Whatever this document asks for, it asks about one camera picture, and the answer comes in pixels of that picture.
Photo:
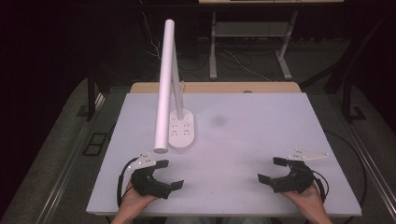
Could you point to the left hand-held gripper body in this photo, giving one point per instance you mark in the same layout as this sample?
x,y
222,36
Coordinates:
x,y
146,182

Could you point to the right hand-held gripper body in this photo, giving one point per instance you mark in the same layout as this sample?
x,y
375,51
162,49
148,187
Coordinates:
x,y
295,180

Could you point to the person's right hand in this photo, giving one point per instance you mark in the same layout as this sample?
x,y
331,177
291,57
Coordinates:
x,y
305,199

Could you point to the person's left hand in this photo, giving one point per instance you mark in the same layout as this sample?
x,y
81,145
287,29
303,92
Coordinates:
x,y
135,200

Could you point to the white table cover board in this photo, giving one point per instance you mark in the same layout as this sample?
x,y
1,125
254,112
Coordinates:
x,y
249,140

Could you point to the white desk lamp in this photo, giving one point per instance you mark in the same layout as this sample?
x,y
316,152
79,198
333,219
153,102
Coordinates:
x,y
164,93

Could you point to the black metal stand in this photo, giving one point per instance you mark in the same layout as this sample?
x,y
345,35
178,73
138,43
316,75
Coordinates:
x,y
350,93

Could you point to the black floor frame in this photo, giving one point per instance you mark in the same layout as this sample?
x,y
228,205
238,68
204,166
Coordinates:
x,y
95,143

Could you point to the grey metal desk frame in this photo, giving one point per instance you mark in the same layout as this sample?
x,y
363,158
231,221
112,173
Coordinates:
x,y
250,29

